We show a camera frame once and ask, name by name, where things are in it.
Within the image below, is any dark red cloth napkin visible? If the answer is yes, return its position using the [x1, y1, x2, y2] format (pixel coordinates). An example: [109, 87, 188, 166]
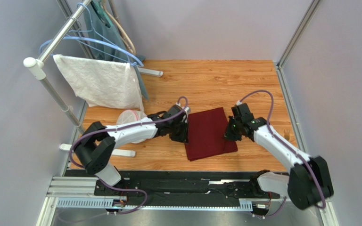
[185, 107, 238, 161]

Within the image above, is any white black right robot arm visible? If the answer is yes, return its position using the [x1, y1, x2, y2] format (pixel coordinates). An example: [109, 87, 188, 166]
[224, 103, 334, 210]

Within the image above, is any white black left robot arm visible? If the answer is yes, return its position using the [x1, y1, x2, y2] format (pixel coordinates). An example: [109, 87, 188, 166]
[70, 104, 190, 186]

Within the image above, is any white mesh laundry bag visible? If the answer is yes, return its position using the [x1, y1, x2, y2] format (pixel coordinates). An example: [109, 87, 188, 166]
[115, 110, 147, 145]

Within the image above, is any white towel on rack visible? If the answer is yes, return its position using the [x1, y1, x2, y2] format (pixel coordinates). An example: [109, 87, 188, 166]
[53, 54, 144, 111]

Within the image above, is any teal garment on hanger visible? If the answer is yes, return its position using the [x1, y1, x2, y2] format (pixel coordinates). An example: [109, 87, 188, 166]
[83, 0, 149, 100]

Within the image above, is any beige wooden hanger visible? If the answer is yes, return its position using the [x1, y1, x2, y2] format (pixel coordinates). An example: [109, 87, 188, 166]
[101, 0, 137, 55]

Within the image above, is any metal clothes drying rack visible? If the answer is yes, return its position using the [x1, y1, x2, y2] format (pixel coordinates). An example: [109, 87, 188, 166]
[23, 0, 164, 158]

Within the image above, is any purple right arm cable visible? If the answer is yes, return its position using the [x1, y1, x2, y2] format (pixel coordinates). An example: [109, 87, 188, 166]
[237, 90, 327, 219]

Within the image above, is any wooden handled fork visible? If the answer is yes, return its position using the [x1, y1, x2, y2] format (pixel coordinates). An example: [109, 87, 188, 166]
[283, 129, 290, 141]

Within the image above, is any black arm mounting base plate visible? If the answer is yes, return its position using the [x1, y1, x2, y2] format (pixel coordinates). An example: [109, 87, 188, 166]
[65, 169, 313, 209]

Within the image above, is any blue wire hanger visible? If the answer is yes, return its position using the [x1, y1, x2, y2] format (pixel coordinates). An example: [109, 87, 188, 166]
[38, 0, 144, 67]

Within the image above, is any aluminium frame rail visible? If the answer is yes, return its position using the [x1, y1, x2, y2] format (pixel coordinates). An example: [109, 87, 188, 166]
[36, 175, 340, 226]

